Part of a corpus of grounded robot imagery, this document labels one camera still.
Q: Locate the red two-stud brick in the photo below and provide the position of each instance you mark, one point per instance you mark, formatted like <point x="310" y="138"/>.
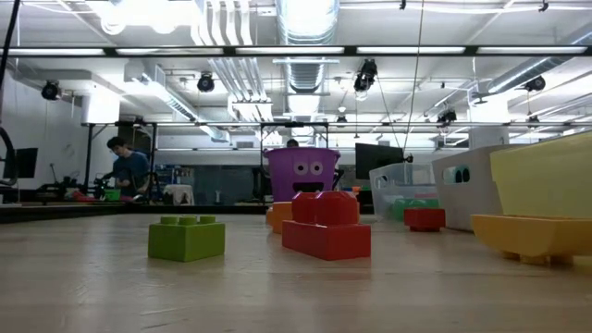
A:
<point x="324" y="240"/>

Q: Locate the green two-stud brick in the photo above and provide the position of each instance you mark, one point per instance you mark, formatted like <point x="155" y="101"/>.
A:
<point x="416" y="203"/>

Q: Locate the lime green four-stud brick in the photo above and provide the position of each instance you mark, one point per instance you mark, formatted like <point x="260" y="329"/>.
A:
<point x="185" y="242"/>

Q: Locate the teal foam die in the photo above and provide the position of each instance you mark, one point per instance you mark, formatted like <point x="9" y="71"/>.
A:
<point x="462" y="168"/>

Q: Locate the neighbouring station robot arm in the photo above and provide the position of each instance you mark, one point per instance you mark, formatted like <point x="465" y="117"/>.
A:
<point x="69" y="187"/>
<point x="258" y="185"/>

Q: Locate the purple bucket with face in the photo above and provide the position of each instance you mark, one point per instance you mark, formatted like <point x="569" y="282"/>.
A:
<point x="287" y="185"/>

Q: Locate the person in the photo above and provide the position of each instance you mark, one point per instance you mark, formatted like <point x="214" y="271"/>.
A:
<point x="292" y="143"/>
<point x="131" y="171"/>

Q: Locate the orange sloped brick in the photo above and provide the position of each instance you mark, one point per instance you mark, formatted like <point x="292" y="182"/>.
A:
<point x="279" y="219"/>

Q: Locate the black computer monitor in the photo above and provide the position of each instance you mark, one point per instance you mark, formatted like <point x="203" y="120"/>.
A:
<point x="374" y="157"/>
<point x="28" y="163"/>

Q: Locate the clear plastic container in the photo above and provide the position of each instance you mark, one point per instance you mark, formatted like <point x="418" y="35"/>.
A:
<point x="384" y="189"/>

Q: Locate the black ceiling spotlight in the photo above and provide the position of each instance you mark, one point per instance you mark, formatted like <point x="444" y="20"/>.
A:
<point x="51" y="90"/>
<point x="447" y="116"/>
<point x="535" y="83"/>
<point x="205" y="83"/>
<point x="365" y="76"/>

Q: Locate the dark red cube brick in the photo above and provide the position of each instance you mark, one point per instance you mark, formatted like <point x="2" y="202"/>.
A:
<point x="424" y="219"/>

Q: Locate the white plastic container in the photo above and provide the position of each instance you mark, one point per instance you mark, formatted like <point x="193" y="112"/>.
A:
<point x="462" y="208"/>

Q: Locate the green bucket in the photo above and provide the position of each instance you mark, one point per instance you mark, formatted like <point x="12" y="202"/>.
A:
<point x="113" y="195"/>

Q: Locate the orange-yellow flat brick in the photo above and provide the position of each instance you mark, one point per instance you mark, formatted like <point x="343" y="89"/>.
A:
<point x="532" y="236"/>

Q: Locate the yellow translucent container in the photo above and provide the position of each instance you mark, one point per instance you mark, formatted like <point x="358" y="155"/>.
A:
<point x="546" y="185"/>

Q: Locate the silver ventilation duct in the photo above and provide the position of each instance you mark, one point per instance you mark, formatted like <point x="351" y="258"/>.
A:
<point x="307" y="28"/>

